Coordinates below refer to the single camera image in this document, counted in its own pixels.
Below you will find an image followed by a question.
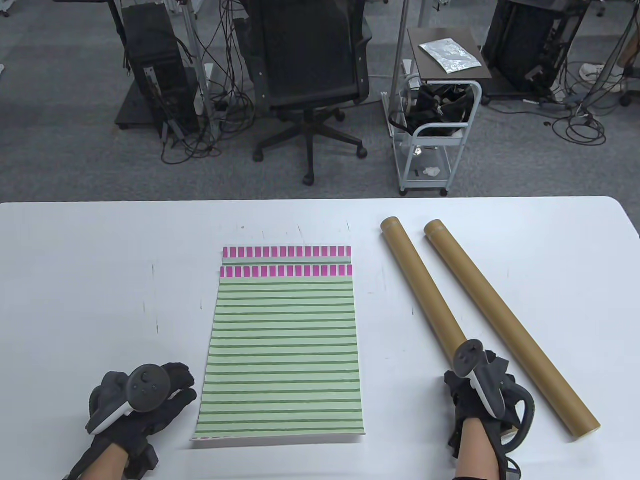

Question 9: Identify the white metal utility cart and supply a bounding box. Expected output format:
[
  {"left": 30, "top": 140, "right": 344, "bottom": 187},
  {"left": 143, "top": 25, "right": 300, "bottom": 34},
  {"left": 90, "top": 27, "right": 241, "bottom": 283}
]
[{"left": 382, "top": 74, "right": 484, "bottom": 197}]

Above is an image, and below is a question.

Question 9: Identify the brown side table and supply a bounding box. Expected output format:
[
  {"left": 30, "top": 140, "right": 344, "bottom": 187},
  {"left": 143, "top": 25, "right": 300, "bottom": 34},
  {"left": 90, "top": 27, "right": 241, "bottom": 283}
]
[{"left": 407, "top": 27, "right": 493, "bottom": 82}]

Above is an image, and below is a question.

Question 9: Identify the person's left hand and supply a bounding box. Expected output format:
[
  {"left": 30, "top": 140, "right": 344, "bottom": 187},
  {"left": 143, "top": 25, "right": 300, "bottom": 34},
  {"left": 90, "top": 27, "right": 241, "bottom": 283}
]
[{"left": 85, "top": 362, "right": 199, "bottom": 455}]

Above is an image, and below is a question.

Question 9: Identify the brown cardboard mailing tube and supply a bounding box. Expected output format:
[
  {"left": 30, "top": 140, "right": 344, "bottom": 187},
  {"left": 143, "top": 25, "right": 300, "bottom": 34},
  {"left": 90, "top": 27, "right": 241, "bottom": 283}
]
[
  {"left": 380, "top": 216, "right": 518, "bottom": 441},
  {"left": 424, "top": 219, "right": 601, "bottom": 443}
]

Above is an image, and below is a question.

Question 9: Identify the person's right hand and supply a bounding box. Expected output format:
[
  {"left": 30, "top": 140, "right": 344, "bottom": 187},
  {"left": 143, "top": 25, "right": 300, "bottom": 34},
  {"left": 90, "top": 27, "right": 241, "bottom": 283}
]
[{"left": 444, "top": 350, "right": 536, "bottom": 457}]

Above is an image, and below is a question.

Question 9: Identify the black headset with straps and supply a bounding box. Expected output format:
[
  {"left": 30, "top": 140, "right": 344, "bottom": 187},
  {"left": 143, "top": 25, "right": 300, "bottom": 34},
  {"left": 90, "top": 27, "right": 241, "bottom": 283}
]
[{"left": 390, "top": 84, "right": 476, "bottom": 138}]

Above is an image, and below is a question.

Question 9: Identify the grey and white hand controller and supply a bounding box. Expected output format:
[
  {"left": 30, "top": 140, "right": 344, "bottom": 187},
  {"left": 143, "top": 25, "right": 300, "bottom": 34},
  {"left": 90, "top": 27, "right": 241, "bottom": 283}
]
[
  {"left": 86, "top": 365, "right": 172, "bottom": 435},
  {"left": 453, "top": 340, "right": 535, "bottom": 453}
]

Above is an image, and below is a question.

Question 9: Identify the silver foil bag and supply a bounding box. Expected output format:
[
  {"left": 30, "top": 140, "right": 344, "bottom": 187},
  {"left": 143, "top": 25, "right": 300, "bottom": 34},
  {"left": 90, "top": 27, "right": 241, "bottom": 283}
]
[{"left": 418, "top": 38, "right": 484, "bottom": 75}]

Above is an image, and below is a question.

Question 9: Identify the black floor cable bundle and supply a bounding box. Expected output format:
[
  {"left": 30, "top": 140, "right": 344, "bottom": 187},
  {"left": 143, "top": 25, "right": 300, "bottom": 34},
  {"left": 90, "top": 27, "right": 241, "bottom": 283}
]
[
  {"left": 542, "top": 60, "right": 640, "bottom": 147},
  {"left": 160, "top": 0, "right": 257, "bottom": 166}
]

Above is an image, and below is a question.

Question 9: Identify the silver aluminium frame post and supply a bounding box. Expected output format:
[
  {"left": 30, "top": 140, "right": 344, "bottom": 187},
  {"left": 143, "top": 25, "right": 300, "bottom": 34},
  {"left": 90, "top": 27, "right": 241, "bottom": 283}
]
[
  {"left": 391, "top": 0, "right": 412, "bottom": 117},
  {"left": 181, "top": 0, "right": 221, "bottom": 136}
]

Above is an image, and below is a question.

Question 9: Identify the person's right forearm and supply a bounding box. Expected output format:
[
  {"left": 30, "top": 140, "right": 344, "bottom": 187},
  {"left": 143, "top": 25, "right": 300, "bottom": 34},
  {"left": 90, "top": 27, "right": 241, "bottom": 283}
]
[{"left": 456, "top": 417, "right": 502, "bottom": 480}]

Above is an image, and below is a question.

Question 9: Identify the black computer tower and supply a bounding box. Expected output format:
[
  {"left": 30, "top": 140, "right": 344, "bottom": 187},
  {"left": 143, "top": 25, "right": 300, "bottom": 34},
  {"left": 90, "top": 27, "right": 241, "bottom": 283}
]
[
  {"left": 482, "top": 0, "right": 591, "bottom": 97},
  {"left": 115, "top": 2, "right": 201, "bottom": 137}
]

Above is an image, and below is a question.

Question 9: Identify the person's left forearm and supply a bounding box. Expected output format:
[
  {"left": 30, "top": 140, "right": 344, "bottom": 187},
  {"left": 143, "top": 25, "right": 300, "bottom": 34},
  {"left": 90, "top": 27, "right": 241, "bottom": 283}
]
[{"left": 62, "top": 442, "right": 132, "bottom": 480}]

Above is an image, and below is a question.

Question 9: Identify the white power strip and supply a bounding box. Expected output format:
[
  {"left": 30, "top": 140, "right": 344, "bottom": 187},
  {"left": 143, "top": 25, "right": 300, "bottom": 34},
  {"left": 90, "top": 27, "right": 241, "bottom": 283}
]
[{"left": 194, "top": 63, "right": 216, "bottom": 117}]

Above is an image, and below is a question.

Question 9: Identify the green striped paper sheet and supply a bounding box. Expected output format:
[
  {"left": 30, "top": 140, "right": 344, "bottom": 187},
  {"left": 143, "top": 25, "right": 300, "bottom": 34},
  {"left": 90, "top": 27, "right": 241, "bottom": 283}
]
[
  {"left": 195, "top": 266, "right": 365, "bottom": 437},
  {"left": 190, "top": 246, "right": 367, "bottom": 445}
]

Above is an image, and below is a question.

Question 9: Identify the black mesh office chair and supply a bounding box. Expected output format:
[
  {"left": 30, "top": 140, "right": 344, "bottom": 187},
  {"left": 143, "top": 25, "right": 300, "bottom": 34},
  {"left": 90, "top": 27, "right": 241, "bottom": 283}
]
[{"left": 234, "top": 0, "right": 375, "bottom": 187}]

